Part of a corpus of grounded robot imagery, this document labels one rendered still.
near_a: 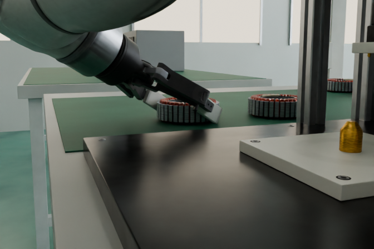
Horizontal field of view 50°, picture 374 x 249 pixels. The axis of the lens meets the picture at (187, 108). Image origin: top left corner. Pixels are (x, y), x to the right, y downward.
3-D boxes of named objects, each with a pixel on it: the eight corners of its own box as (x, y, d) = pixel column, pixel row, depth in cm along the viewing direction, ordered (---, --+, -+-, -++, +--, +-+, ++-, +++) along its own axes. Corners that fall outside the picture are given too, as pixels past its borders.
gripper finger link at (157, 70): (133, 62, 61) (138, 52, 56) (164, 75, 62) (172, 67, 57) (127, 76, 61) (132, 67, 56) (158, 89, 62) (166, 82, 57)
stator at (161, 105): (190, 128, 64) (190, 105, 64) (143, 120, 72) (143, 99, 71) (231, 119, 72) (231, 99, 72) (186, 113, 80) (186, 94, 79)
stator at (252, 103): (319, 118, 74) (319, 98, 73) (264, 121, 71) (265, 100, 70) (286, 109, 84) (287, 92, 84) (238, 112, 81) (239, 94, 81)
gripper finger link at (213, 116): (196, 90, 65) (199, 91, 64) (219, 108, 70) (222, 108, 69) (190, 107, 64) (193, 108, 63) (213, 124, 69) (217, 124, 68)
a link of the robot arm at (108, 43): (68, 4, 58) (99, 26, 62) (41, 59, 55) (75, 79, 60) (106, -2, 51) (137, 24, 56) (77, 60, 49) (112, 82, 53)
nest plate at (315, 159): (340, 202, 27) (341, 184, 27) (239, 151, 41) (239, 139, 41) (490, 178, 32) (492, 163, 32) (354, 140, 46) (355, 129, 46)
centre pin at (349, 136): (349, 153, 35) (350, 123, 35) (334, 148, 37) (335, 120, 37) (366, 152, 36) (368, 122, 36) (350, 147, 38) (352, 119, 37)
